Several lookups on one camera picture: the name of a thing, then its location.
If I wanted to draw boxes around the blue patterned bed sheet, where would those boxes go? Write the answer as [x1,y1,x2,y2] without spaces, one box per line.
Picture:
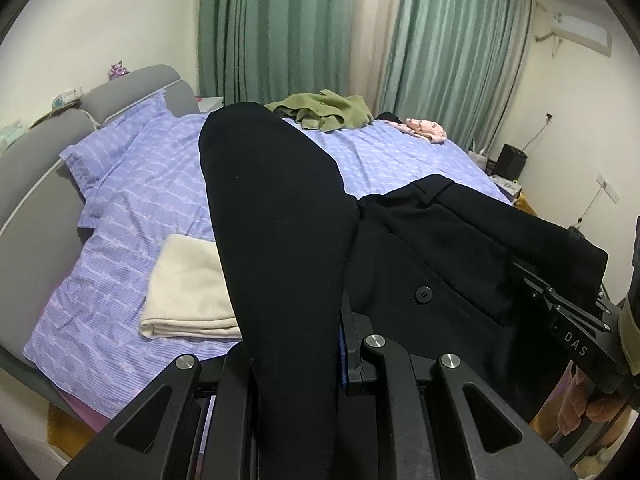
[22,112,514,421]

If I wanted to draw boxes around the green curtain left panel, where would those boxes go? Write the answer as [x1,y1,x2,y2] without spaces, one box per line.
[198,0,352,104]

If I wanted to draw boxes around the cream folded towel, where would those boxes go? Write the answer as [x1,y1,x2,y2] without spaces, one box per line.
[139,234,241,339]

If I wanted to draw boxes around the grey upholstered headboard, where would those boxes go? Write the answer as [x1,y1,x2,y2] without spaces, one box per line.
[1,65,198,411]

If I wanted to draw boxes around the purple toy on headboard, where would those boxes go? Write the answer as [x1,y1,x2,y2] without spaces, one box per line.
[107,60,129,80]

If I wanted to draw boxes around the green curtain panel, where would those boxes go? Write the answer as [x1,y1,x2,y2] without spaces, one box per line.
[198,0,352,104]
[378,0,536,151]

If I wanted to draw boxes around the blue patterned pillow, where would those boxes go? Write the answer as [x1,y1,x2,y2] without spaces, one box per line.
[60,90,168,230]

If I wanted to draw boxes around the cardboard box on floor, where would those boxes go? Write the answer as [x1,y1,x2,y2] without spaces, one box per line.
[489,174,522,204]

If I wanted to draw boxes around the olive green garment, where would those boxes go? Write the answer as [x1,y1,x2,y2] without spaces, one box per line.
[265,89,374,132]

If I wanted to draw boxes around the pink floral garment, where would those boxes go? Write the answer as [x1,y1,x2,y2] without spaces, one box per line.
[394,118,447,144]

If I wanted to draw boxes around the black pants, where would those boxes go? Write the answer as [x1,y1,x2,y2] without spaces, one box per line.
[200,103,608,479]

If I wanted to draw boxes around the white air conditioner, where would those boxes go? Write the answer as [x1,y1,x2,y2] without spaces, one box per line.
[535,10,613,58]

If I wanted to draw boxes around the right human hand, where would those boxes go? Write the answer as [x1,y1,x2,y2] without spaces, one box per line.
[552,362,632,455]

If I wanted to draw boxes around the green curtain right panel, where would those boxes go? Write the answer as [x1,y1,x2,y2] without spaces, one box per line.
[378,0,536,151]

